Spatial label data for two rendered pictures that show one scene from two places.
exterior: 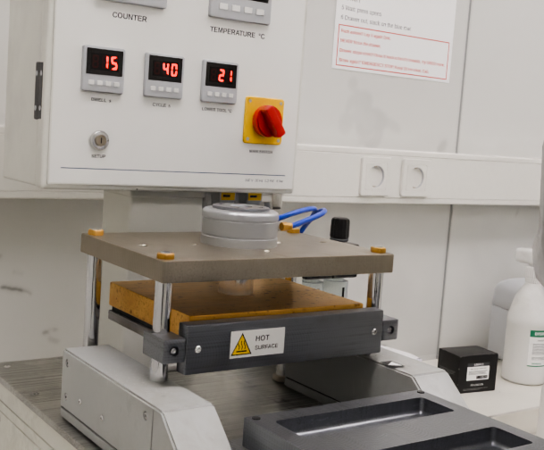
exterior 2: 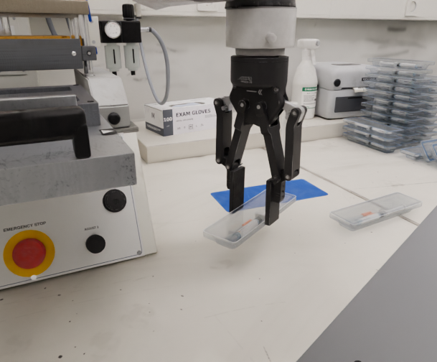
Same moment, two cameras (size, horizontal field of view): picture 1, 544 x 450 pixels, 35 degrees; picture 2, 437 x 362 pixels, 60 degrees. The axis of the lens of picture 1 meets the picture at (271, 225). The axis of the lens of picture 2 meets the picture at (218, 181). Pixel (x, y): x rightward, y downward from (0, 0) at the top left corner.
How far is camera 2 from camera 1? 0.56 m
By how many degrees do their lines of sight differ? 18
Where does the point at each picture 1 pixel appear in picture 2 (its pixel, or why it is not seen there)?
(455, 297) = not seen: hidden behind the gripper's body
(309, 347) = (16, 61)
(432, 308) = not seen: hidden behind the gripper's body
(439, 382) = (109, 83)
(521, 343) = (297, 95)
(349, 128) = not seen: outside the picture
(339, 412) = not seen: outside the picture
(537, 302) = (306, 70)
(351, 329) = (52, 50)
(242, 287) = not seen: outside the picture
